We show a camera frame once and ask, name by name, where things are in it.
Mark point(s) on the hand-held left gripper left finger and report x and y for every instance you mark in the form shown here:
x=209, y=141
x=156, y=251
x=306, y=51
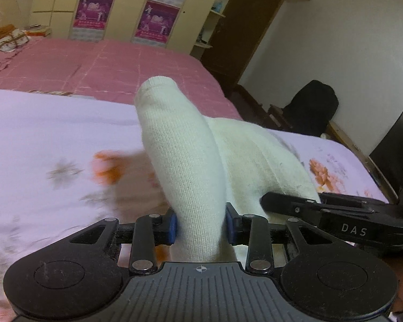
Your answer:
x=172, y=229

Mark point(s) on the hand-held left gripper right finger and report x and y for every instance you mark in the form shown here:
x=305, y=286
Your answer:
x=229, y=226

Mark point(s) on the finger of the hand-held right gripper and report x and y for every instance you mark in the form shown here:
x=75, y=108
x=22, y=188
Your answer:
x=342, y=199
x=288, y=206

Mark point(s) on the white knit sock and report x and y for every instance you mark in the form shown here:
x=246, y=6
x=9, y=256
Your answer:
x=255, y=161
x=184, y=174

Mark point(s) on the dark wooden chair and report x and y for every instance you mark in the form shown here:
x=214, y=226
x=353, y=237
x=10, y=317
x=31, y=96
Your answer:
x=265, y=110

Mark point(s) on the lavender floral blanket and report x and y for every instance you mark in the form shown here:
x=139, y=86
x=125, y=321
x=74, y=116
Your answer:
x=53, y=134

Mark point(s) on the pink checked bedsheet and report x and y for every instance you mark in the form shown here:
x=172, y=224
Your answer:
x=114, y=67

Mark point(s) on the dark wooden door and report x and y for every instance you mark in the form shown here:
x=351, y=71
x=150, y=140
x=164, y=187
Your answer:
x=241, y=30

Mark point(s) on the cream open shelf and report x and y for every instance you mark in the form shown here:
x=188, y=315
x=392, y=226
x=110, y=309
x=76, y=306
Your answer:
x=216, y=13

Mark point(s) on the cream wardrobe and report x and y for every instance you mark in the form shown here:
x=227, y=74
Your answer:
x=131, y=6

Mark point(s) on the stack of books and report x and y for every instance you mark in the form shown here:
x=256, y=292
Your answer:
x=38, y=31

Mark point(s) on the orange and white folded quilt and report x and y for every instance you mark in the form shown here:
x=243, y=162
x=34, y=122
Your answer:
x=6, y=38

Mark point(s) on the purple wall poster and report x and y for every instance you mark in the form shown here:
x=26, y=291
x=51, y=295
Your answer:
x=94, y=9
x=157, y=19

